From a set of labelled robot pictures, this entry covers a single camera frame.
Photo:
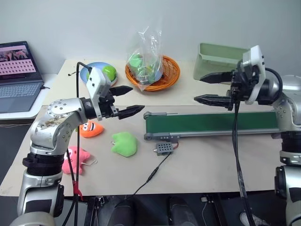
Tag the green plastic toy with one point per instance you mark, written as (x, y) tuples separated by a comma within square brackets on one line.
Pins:
[(135, 61)]

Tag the pale green plastic bin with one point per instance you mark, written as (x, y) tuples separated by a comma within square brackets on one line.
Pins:
[(211, 61)]

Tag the dark rounded shape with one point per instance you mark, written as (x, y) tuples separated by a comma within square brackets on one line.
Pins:
[(182, 212), (117, 213)]

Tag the green plush toy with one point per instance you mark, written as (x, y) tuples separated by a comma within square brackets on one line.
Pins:
[(124, 144)]

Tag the pink plush toy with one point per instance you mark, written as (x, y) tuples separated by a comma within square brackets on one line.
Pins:
[(81, 157)]

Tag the orange plush toy with face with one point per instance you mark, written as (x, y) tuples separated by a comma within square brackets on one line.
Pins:
[(90, 129)]

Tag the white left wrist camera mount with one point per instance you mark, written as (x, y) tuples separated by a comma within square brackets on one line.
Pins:
[(96, 81)]

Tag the green conveyor belt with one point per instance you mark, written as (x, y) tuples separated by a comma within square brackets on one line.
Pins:
[(207, 122)]

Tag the open grey laptop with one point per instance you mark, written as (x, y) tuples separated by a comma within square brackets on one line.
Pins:
[(16, 89)]

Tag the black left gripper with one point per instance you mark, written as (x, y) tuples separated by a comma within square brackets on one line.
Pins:
[(107, 108)]

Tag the grey conveyor control box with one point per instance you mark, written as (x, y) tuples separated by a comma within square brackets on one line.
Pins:
[(163, 148)]

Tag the clear plastic bag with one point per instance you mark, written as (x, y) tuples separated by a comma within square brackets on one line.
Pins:
[(145, 47)]

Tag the orange woven basket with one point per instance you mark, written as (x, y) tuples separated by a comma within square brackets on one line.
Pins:
[(172, 75)]

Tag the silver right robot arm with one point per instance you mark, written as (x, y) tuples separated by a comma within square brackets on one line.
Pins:
[(289, 110)]

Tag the light blue plate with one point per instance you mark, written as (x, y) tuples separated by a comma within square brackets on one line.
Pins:
[(85, 73)]

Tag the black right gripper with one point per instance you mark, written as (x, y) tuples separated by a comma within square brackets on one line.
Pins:
[(241, 82)]

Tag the green apple toy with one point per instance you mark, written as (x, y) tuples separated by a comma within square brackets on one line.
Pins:
[(110, 72)]

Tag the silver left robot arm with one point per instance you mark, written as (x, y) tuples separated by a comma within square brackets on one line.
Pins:
[(58, 110)]

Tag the small white plug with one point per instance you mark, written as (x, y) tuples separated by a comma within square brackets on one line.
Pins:
[(204, 199)]

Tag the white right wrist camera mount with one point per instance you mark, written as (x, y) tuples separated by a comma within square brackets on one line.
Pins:
[(257, 58)]

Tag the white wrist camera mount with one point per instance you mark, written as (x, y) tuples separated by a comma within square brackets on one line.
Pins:
[(257, 58), (96, 81)]

